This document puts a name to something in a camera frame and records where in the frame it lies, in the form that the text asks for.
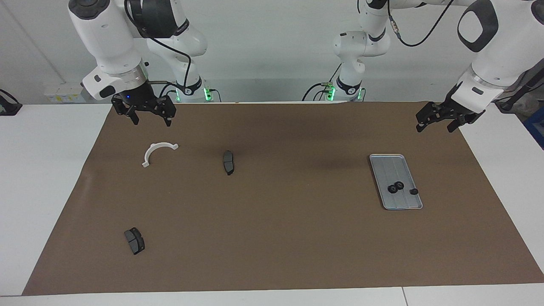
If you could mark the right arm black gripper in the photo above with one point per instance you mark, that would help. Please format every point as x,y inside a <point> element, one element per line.
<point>136,97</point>

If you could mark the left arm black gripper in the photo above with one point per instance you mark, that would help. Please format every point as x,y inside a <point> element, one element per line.
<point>461,111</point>

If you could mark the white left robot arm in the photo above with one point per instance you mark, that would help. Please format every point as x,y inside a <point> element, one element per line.
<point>505,51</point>

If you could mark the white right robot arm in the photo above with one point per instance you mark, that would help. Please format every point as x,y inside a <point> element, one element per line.
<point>106,38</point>

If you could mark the silver metal tray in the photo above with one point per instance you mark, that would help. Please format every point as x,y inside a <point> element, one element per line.
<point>393,170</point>

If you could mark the black tripod stand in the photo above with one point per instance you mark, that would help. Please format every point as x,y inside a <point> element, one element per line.
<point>520,91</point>

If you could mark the blue crate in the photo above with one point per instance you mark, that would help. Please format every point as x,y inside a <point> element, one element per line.
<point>536,127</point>

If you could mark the dark grey brake pad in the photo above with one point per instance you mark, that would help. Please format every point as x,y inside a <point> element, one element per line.
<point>134,241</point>
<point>228,162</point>

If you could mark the black clamp stand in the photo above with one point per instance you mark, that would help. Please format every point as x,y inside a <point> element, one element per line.
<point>8,108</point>

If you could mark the brown table mat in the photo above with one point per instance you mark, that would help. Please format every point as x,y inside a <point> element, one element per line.
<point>272,233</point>

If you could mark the white curved plastic bracket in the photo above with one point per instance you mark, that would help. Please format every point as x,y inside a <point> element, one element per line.
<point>149,151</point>

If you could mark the white wall socket strip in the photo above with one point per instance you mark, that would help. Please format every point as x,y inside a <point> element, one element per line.
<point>63,94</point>

